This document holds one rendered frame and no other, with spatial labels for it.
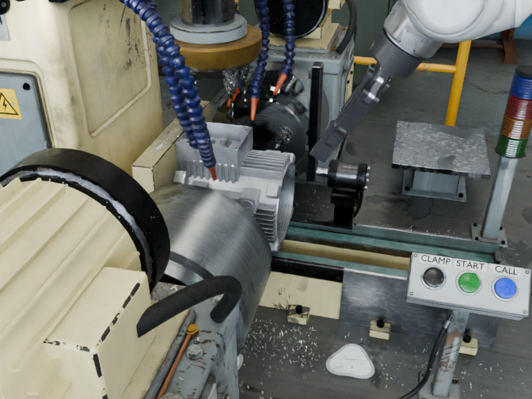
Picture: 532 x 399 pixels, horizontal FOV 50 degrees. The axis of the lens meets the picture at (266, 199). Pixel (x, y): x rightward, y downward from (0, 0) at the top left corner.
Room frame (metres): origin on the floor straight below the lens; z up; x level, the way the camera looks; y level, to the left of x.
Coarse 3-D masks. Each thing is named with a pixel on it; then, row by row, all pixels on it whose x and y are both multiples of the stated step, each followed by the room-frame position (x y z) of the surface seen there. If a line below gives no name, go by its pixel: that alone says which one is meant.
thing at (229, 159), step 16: (208, 128) 1.02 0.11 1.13; (224, 128) 1.02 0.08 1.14; (240, 128) 1.01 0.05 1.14; (176, 144) 0.94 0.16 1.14; (224, 144) 0.97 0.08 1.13; (240, 144) 0.93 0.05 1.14; (192, 160) 0.93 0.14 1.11; (224, 160) 0.92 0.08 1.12; (240, 160) 0.92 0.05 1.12; (208, 176) 0.92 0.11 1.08; (224, 176) 0.92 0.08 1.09
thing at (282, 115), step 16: (272, 64) 1.31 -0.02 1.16; (272, 80) 1.20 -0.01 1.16; (288, 80) 1.22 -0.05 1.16; (304, 80) 1.26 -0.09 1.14; (240, 96) 1.18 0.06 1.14; (272, 96) 1.15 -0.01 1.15; (288, 96) 1.16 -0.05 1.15; (304, 96) 1.19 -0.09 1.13; (224, 112) 1.19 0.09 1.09; (240, 112) 1.18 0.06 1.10; (256, 112) 1.17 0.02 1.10; (272, 112) 1.16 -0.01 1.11; (288, 112) 1.15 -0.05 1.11; (304, 112) 1.15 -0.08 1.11; (256, 128) 1.17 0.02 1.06; (272, 128) 1.16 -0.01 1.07; (288, 128) 1.14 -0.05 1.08; (304, 128) 1.15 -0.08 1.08; (320, 128) 1.18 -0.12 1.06; (256, 144) 1.17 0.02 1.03; (272, 144) 1.16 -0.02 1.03; (288, 144) 1.15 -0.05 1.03; (304, 144) 1.14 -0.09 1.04; (304, 160) 1.14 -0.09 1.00
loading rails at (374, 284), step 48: (288, 240) 0.97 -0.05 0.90; (336, 240) 0.95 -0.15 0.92; (384, 240) 0.95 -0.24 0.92; (432, 240) 0.93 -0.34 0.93; (288, 288) 0.86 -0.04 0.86; (336, 288) 0.84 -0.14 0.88; (384, 288) 0.81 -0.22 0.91; (384, 336) 0.78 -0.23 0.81; (432, 336) 0.79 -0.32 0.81; (480, 336) 0.77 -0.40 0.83
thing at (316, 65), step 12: (312, 72) 1.05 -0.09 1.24; (312, 84) 1.05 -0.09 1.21; (312, 96) 1.05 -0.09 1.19; (312, 108) 1.05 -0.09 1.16; (312, 120) 1.05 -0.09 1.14; (312, 132) 1.05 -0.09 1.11; (312, 144) 1.05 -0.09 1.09; (312, 156) 1.05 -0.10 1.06; (312, 168) 1.05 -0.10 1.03; (312, 180) 1.05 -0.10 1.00
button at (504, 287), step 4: (500, 280) 0.63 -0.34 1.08; (504, 280) 0.63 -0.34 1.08; (508, 280) 0.63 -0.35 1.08; (496, 284) 0.63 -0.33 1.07; (500, 284) 0.63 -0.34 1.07; (504, 284) 0.63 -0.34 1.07; (508, 284) 0.63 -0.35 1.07; (512, 284) 0.63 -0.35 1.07; (496, 288) 0.62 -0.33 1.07; (500, 288) 0.62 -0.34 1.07; (504, 288) 0.62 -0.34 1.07; (508, 288) 0.62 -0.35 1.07; (512, 288) 0.62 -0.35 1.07; (496, 292) 0.62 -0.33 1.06; (500, 292) 0.62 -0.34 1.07; (504, 292) 0.62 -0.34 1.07; (508, 292) 0.62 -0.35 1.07; (512, 292) 0.62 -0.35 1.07; (500, 296) 0.62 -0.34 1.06; (504, 296) 0.61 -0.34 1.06; (508, 296) 0.61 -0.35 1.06; (512, 296) 0.61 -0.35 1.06
